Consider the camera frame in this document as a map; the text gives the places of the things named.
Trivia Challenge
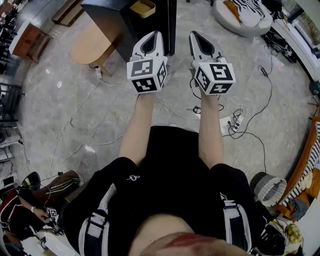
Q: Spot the light wooden oval table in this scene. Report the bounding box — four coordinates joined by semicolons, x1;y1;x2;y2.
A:
70;21;121;78

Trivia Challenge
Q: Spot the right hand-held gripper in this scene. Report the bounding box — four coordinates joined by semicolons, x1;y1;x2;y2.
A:
188;30;237;96

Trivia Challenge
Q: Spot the grey white knit basket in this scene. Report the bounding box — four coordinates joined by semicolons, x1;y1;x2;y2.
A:
249;171;288;208

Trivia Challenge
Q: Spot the white power strip with plugs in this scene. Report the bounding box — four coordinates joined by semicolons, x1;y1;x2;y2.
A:
219;115;245;135

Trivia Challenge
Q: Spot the long white floor cable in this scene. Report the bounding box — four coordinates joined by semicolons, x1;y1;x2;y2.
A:
47;74;201;176

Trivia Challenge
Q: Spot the black white zigzag blanket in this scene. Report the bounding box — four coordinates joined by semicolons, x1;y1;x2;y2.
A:
231;0;266;20

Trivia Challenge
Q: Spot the black white striped cloth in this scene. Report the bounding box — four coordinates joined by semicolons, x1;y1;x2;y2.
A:
281;121;320;206

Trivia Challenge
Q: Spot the person's face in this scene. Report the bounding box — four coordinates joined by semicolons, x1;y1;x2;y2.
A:
127;214;251;256

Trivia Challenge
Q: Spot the teal bag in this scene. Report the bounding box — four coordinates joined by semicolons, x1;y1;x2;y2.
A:
308;80;320;96

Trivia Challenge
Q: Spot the person's left forearm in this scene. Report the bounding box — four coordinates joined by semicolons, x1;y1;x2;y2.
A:
118;92;157;168

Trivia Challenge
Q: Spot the black metal chair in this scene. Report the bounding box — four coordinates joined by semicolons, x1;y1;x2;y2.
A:
0;81;26;124

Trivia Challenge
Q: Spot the black cabinet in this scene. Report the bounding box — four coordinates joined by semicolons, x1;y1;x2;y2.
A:
80;0;178;63

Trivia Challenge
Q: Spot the orange sofa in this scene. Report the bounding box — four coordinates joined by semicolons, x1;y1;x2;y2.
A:
274;116;320;224

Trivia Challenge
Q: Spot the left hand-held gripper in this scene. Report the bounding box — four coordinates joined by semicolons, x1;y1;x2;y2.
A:
126;30;169;95

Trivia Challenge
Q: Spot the orange pillow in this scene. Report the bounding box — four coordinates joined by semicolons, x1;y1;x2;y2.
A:
222;0;243;24

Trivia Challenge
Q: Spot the flat wooden shelf frame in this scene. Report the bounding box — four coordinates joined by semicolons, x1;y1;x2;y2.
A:
51;0;85;28

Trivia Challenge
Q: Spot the white harness shoulder strap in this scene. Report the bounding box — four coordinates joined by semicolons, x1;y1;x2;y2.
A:
78;184;118;256
219;191;253;254

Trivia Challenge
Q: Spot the person's black shirt torso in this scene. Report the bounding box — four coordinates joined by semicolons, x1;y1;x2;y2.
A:
61;125;274;256

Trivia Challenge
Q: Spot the brown wooden cabinet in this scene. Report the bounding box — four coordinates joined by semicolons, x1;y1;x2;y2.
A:
9;21;54;64

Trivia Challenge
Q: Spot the pile of black cables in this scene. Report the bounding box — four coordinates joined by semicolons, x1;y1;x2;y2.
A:
260;30;299;64

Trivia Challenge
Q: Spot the white round floor cushion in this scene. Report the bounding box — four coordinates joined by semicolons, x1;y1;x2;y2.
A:
211;0;274;39

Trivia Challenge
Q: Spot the person's right forearm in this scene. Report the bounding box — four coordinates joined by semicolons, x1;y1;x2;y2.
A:
198;91;225;170

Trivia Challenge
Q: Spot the long black floor cable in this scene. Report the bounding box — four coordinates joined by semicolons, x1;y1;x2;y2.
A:
221;64;274;174

